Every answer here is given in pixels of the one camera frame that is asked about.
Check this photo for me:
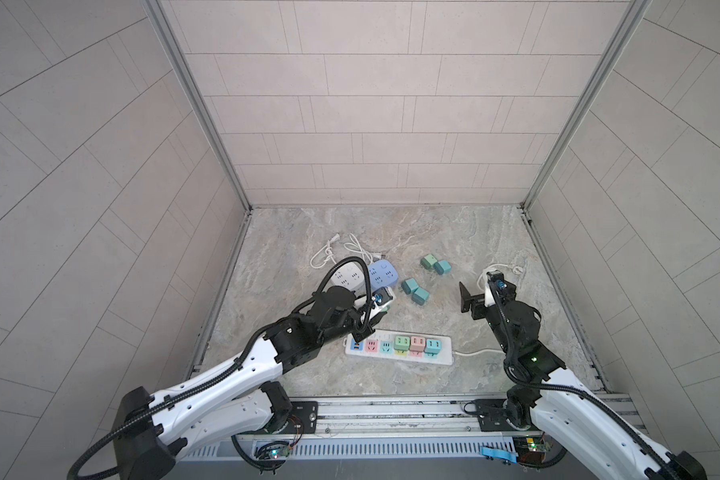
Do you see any teal plug adapter small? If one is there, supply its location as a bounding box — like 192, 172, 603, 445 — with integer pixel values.
424, 338, 442, 357

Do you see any pink plug adapter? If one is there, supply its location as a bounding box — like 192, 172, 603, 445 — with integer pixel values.
409, 336, 426, 356

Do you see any green plug adapter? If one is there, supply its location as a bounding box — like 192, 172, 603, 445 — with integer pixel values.
420, 254, 438, 270
393, 335, 410, 355

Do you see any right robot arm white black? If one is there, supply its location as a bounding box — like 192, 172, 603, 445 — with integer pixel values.
459, 270, 707, 479

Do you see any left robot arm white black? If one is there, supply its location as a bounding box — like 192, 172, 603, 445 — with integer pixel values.
67, 278, 394, 479

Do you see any white square power socket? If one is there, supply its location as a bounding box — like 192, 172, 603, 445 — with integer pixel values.
329, 261, 365, 294

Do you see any white long power strip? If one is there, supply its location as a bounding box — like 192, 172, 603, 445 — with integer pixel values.
344, 329, 454, 366

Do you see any blue square power socket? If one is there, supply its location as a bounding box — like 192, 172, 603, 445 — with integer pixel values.
368, 259, 399, 292

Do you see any right circuit board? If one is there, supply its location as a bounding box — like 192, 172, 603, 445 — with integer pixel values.
513, 436, 554, 464

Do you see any circuit board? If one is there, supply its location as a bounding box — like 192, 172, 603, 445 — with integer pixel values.
513, 436, 554, 464
254, 440, 293, 470

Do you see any blue tape piece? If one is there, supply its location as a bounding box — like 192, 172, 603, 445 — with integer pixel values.
480, 446, 517, 464

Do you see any left circuit board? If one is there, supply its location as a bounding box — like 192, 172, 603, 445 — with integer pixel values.
254, 440, 293, 470

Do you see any power strip white cable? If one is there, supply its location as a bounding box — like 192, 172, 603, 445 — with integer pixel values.
453, 259, 524, 358

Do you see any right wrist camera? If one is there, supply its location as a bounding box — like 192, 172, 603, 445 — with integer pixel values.
484, 270, 506, 307

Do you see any white socket cable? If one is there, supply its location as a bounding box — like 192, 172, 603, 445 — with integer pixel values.
309, 233, 342, 270

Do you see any blue socket cable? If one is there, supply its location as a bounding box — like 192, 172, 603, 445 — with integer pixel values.
343, 233, 384, 266

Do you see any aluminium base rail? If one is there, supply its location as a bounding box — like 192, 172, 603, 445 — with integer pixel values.
143, 392, 646, 463

